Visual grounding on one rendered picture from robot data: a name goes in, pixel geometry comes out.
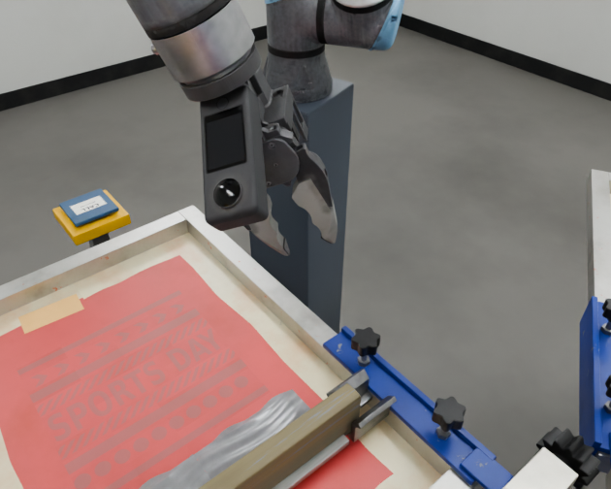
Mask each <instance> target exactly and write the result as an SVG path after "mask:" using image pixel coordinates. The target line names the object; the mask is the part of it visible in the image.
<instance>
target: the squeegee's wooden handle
mask: <svg viewBox="0 0 611 489"><path fill-rule="evenodd" d="M360 406H361V396H360V394H359V393H358V392H357V391H356V390H355V389H354V388H353V387H352V386H351V385H349V384H347V383H346V384H345V385H343V386H342V387H341V388H339V390H337V391H336V392H335V393H333V394H332V395H330V396H329V397H328V398H326V399H325V400H323V401H322V402H320V403H319V404H318V405H316V406H315V407H313V408H312V409H310V410H309V411H307V412H306V413H304V414H303V415H302V416H300V417H299V418H297V419H296V420H295V421H293V422H292V423H290V424H289V425H287V426H286V427H285V428H283V429H282V430H280V431H279V432H278V433H276V434H275V435H273V436H272V437H270V438H269V439H268V440H266V441H264V442H263V443H262V444H260V445H259V446H257V447H256V448H255V449H253V450H252V451H250V452H249V453H247V454H246V455H245V456H243V457H242V458H240V459H239V461H237V462H236V463H234V464H233V465H231V466H230V467H229V468H227V469H226V470H224V471H223V472H222V473H220V474H218V475H217V476H215V477H214V478H213V479H211V480H210V481H208V482H207V483H206V484H204V485H203V486H201V487H200V488H198V489H273V488H274V487H275V486H276V485H277V484H278V483H279V482H281V481H282V480H283V479H285V478H286V477H287V476H289V475H290V474H291V473H293V472H294V471H296V470H297V469H298V468H299V467H301V466H302V465H303V464H305V463H306V462H307V461H309V460H310V459H311V458H313V457H314V456H315V455H316V454H318V453H319V452H320V451H322V450H323V449H324V448H326V447H327V446H328V445H330V444H331V443H332V442H334V441H335V440H336V439H338V438H339V437H340V436H342V435H345V436H346V435H348V434H349V433H350V432H351V426H352V422H354V421H355V420H356V419H358V418H359V415H360Z"/></svg>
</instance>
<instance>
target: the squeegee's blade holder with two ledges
mask: <svg viewBox="0 0 611 489"><path fill-rule="evenodd" d="M348 444H349V439H348V438H347V437H346V436H345V435H342V436H340V437H339V438H338V439H336V440H335V441H334V442H332V443H331V444H330V445H328V446H327V447H326V448H324V449H323V450H322V451H320V452H319V453H318V454H316V455H315V456H314V457H313V458H311V459H310V460H309V461H307V462H306V463H305V464H303V465H302V466H301V467H299V468H298V469H297V470H296V471H294V472H293V473H291V474H290V475H289V476H287V477H286V478H285V479H283V480H282V481H281V482H279V483H278V484H277V485H276V486H275V487H274V488H273V489H293V488H294V487H295V486H297V485H298V484H299V483H300V482H302V481H303V480H304V479H306V478H307V477H308V476H309V475H311V474H312V473H314V472H315V471H316V470H317V469H319V468H320V467H321V466H323V465H324V464H325V463H326V462H328V461H329V460H330V459H332V458H333V457H334V456H335V455H337V454H338V453H339V452H340V451H342V449H343V448H345V447H346V446H347V445H348Z"/></svg>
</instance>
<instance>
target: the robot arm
mask: <svg viewBox="0 0 611 489"><path fill-rule="evenodd" d="M126 1H127V3H128V5H129V6H130V8H131V10H132V11H133V13H134V15H135V16H136V18H137V19H138V21H139V23H140V24H141V26H142V28H143V29H144V31H145V33H146V35H147V36H148V38H149V39H150V41H151V42H152V44H151V50H152V52H153V53H154V54H156V55H158V54H159V55H160V56H161V58H162V60H163V61H164V63H165V65H166V66H167V68H168V70H169V71H170V73H171V75H172V76H173V78H174V80H175V81H177V82H178V83H179V85H180V87H181V88H182V90H183V92H184V93H185V95H186V97H187V98H188V99H189V100H191V101H195V102H200V115H201V136H202V157H203V179H204V201H205V220H206V223H207V224H208V225H210V226H212V227H213V228H215V229H217V230H218V231H226V230H230V229H234V228H238V227H242V226H244V227H245V228H246V229H247V230H248V231H251V232H252V233H253V234H254V235H255V236H256V237H257V238H258V239H259V240H261V241H262V242H263V243H265V244H266V245H268V246H269V247H271V248H273V249H274V250H276V251H277V252H279V253H281V254H282V255H284V256H288V255H290V250H289V247H288V244H287V242H286V239H285V238H284V237H283V236H282V235H281V234H280V233H279V231H278V223H277V221H275V220H274V219H273V217H272V214H271V212H272V201H271V198H270V195H269V194H267V188H270V187H273V186H276V185H279V184H283V185H285V186H290V185H291V179H293V178H294V177H296V178H297V179H296V181H295V183H294V185H293V191H292V199H293V200H294V201H295V203H296V204H297V205H298V206H299V207H301V208H303V209H305V210H306V211H308V212H309V214H310V216H311V219H312V223H313V224H314V225H315V226H317V227H318V228H319V229H320V231H321V239H322V240H324V241H326V242H328V243H330V244H334V243H335V242H336V238H337V233H338V222H337V216H336V210H335V205H334V200H333V198H332V196H331V190H330V184H329V178H328V174H327V170H326V168H325V166H324V164H323V162H322V160H321V159H320V157H319V156H318V155H317V154H315V153H314V152H311V151H309V150H308V149H307V147H306V144H305V143H302V144H300V145H299V143H298V141H299V136H300V134H299V132H298V130H297V127H298V129H299V131H300V133H301V135H302V137H303V139H304V142H307V127H306V123H305V121H304V119H303V117H302V114H301V112H300V110H299V108H298V106H297V103H308V102H313V101H317V100H320V99H323V98H325V97H326V96H328V95H329V94H330V93H331V91H332V86H333V79H332V75H331V72H330V68H329V65H328V61H327V58H326V55H325V44H327V45H335V46H343V47H351V48H358V49H368V50H373V49H375V50H387V49H389V48H390V47H391V46H392V45H393V43H394V41H395V38H396V35H397V32H398V28H399V24H400V20H401V16H402V9H403V4H404V0H265V4H266V14H267V35H268V55H267V59H266V63H265V66H264V70H263V72H262V69H261V67H260V66H261V63H262V58H261V55H260V53H259V51H258V49H257V48H256V46H255V44H254V39H255V37H254V35H253V32H252V30H251V28H250V26H249V24H248V22H247V19H246V17H245V15H244V13H243V11H242V9H241V5H240V3H239V1H238V0H126ZM293 106H294V109H295V111H296V113H297V115H298V117H299V119H300V121H299V120H298V118H297V116H296V114H295V112H294V109H293ZM293 118H294V120H295V122H296V124H297V127H296V125H295V123H294V121H293ZM300 122H301V124H300Z"/></svg>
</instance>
